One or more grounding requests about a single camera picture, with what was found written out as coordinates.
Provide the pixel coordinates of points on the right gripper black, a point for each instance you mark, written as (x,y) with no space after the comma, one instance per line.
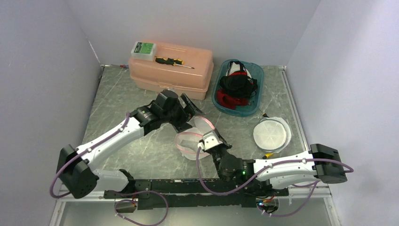
(224,144)

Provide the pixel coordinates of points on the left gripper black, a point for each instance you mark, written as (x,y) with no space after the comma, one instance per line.
(182,125)

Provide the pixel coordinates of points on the pink-trimmed mesh laundry bag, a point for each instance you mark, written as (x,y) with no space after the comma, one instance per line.
(187,141)

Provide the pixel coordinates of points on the black bra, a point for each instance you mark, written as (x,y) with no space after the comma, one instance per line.
(230,83)
(247,91)

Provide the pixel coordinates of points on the white mesh laundry bag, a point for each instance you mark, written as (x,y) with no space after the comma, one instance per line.
(272,134)

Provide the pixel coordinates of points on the bright red bra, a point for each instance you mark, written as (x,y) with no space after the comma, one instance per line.
(239,73)

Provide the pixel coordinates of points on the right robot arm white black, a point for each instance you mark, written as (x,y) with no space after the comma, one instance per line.
(319,163)

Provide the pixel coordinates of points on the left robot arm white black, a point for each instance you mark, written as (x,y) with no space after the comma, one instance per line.
(77,170)

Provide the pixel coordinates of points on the dark red bra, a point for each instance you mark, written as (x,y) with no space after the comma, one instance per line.
(230,102)

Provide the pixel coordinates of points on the white black-trimmed bra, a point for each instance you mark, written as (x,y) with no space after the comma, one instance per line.
(236,66)

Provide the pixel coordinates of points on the pink plastic toolbox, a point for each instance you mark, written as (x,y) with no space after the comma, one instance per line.
(153,76)

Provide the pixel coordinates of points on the black yellow screwdriver on toolbox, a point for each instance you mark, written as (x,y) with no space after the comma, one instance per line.
(171,61)

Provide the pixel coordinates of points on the yellow black screwdriver on table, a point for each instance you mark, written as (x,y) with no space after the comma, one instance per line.
(267,156)

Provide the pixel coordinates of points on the clear green-label screw box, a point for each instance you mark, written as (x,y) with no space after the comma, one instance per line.
(144,51)

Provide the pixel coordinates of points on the teal plastic bin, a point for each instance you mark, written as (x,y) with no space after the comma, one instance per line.
(257,75)

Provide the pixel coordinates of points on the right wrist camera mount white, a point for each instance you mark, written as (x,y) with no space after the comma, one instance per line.
(209,140)

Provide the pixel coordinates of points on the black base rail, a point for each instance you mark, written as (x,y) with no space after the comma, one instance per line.
(156,193)

